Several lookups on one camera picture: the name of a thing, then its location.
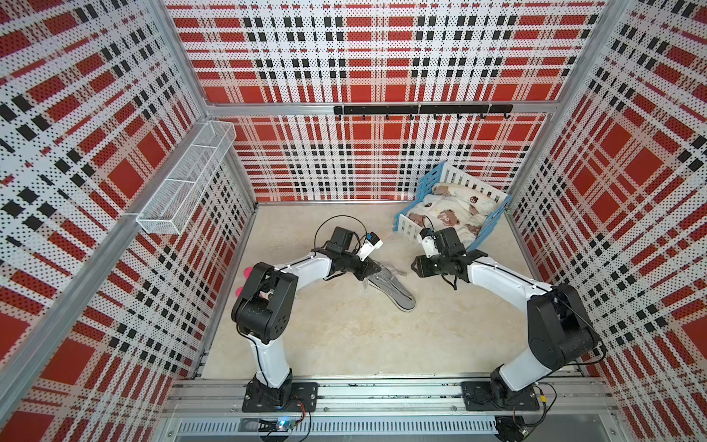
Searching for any grey shoelace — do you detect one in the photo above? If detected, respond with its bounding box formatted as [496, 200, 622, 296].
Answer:
[364, 265, 397, 293]

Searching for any grey canvas sneaker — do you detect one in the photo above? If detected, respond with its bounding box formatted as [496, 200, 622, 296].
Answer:
[366, 266, 416, 312]

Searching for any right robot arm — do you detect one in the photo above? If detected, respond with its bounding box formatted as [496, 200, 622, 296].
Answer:
[411, 228, 600, 408]

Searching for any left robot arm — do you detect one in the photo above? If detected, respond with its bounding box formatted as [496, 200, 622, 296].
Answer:
[231, 228, 382, 409]

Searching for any bear print blanket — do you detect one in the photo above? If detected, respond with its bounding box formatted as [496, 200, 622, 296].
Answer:
[406, 183, 497, 247]

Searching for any white blue toy crib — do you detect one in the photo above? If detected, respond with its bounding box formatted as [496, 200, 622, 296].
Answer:
[393, 162, 511, 250]

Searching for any pink striped plush toy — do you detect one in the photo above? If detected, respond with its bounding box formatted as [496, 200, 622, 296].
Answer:
[236, 267, 252, 298]

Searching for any green circuit board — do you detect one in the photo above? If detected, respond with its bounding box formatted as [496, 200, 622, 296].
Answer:
[258, 419, 298, 433]

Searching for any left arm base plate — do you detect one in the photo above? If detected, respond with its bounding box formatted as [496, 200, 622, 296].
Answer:
[241, 379, 320, 413]

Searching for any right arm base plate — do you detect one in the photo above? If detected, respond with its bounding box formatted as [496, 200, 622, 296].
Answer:
[460, 381, 541, 412]

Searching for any black hook rail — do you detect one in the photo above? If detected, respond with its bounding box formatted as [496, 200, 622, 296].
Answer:
[333, 103, 514, 117]

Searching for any white wire mesh basket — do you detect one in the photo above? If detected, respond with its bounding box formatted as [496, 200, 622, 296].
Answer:
[137, 121, 236, 236]

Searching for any aluminium front rail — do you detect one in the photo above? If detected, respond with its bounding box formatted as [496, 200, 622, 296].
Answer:
[161, 377, 618, 418]

